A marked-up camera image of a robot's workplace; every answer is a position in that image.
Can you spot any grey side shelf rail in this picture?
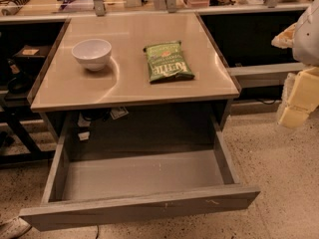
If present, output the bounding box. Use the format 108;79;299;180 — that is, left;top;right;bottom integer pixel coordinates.
228;63;306;89

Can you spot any white ceramic bowl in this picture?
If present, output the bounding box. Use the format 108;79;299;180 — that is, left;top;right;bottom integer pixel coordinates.
72;39;112;72

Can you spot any green Kettle chips bag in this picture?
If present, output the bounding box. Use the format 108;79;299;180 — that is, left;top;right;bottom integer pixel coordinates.
144;41;194;84

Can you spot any white sneaker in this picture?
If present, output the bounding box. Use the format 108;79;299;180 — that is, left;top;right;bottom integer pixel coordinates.
0;217;32;239

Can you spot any grey top drawer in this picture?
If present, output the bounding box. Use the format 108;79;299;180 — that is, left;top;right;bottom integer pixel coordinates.
20;111;260;231

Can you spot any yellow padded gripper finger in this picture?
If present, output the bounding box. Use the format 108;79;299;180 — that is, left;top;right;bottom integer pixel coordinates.
271;23;296;49
277;67;319;128

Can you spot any black box with label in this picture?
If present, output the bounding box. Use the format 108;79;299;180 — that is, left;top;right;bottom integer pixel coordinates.
13;45;51;63

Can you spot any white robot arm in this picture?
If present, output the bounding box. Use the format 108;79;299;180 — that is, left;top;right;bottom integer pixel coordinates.
271;0;319;128

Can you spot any white paper tag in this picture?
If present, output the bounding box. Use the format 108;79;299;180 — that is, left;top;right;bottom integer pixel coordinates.
78;131;90;140

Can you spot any beige top cabinet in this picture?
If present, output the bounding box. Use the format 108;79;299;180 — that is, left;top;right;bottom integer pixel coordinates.
27;11;242;144

